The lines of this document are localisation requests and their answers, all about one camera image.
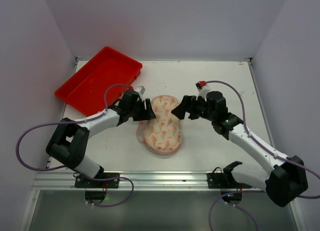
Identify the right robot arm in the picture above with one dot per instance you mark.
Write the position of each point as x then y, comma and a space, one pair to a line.
284, 178

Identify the floral mesh laundry bag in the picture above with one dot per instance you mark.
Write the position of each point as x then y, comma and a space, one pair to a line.
162, 135

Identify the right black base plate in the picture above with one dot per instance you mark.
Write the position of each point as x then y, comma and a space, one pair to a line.
220, 180

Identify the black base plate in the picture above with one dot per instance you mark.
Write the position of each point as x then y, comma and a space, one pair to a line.
220, 180
111, 180

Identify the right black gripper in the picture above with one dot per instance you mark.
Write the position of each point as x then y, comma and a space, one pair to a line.
193, 109

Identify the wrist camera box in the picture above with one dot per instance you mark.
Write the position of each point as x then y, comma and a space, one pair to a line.
203, 89
140, 90

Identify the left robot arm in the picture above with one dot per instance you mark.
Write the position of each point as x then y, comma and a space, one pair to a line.
69, 141

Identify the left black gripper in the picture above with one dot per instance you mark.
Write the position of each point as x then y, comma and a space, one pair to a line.
141, 111

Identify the aluminium front rail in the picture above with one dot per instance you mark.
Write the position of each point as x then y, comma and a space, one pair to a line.
143, 181

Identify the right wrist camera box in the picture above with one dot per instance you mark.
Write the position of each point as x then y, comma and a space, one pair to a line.
203, 89

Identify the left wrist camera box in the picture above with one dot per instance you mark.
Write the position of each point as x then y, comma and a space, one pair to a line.
140, 90

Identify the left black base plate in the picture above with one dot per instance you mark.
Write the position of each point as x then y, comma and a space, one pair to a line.
111, 180

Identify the red plastic tray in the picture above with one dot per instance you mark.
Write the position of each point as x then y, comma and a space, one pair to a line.
85, 90

